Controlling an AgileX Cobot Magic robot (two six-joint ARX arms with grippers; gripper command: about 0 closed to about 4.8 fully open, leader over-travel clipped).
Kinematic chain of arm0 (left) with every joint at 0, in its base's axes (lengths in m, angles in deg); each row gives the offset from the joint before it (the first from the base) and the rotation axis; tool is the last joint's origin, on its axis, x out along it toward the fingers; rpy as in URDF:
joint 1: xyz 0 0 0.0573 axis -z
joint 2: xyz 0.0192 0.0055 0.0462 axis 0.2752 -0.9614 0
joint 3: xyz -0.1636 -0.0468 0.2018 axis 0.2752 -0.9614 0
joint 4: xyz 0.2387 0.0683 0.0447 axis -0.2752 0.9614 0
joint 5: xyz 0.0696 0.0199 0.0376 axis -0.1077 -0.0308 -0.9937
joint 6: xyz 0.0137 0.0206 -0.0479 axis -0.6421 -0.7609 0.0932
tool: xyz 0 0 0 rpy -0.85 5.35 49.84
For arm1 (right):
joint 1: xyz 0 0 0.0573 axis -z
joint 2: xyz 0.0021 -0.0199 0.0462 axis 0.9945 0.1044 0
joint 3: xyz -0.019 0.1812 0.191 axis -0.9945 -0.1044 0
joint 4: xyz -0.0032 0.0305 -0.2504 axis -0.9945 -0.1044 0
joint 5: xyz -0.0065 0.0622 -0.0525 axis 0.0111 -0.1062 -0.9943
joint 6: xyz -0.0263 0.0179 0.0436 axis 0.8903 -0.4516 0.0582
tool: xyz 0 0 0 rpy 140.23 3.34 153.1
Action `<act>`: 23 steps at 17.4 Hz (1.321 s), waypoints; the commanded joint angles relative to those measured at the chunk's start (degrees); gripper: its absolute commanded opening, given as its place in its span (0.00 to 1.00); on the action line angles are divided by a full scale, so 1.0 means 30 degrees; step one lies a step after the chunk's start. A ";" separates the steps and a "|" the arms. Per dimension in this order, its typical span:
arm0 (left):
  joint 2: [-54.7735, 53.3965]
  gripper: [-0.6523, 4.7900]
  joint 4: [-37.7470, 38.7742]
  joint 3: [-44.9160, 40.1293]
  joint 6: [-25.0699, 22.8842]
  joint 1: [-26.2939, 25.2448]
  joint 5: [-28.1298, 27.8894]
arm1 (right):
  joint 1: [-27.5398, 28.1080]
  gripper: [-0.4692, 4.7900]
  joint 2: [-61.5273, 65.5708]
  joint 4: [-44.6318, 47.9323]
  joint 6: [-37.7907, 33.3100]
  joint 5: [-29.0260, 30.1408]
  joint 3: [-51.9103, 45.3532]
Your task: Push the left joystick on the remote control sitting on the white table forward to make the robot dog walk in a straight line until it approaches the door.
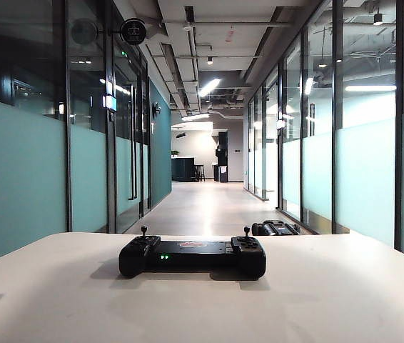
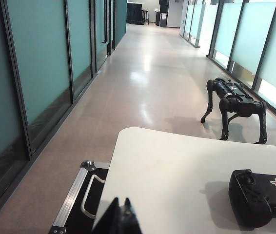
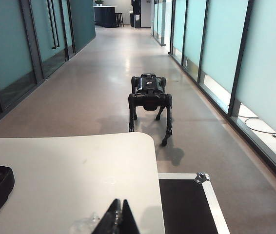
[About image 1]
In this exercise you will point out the round wall-mounted ornament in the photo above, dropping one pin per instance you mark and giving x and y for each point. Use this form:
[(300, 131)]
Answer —
[(156, 109)]

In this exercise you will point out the black pendant spotlight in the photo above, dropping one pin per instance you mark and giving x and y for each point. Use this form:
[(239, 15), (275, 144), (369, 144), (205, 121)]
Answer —
[(378, 18)]

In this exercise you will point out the black ceiling spotlight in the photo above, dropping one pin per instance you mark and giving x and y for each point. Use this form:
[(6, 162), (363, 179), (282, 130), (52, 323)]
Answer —
[(210, 60)]

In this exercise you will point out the black ceiling track lights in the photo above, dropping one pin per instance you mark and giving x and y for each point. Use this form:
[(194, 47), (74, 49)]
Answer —
[(180, 135)]

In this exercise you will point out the lit door number panel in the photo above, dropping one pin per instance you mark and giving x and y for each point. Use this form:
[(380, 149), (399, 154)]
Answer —
[(281, 124), (110, 102)]

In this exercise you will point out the long linear ceiling lamp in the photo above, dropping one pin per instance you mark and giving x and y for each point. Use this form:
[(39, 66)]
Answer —
[(209, 87)]

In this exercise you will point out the black quadruped robot dog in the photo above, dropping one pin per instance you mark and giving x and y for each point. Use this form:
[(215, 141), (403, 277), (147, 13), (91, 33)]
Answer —
[(277, 228)]

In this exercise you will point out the round black hanging sign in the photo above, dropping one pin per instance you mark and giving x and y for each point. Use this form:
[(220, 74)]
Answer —
[(133, 31)]

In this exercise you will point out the small green potted plant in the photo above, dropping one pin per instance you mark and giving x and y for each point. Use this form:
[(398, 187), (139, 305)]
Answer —
[(175, 153)]

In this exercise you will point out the dark counter cabinet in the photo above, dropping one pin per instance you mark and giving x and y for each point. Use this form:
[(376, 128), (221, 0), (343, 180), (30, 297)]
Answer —
[(183, 169)]

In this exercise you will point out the dark bar stool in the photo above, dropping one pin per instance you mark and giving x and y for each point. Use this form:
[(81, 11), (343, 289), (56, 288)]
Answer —
[(200, 165)]

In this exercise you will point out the tall black cabinet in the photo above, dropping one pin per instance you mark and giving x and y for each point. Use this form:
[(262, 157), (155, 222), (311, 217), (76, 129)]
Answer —
[(224, 139)]

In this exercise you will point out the black remote control with joysticks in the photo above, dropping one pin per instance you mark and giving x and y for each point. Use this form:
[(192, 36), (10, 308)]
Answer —
[(187, 255)]

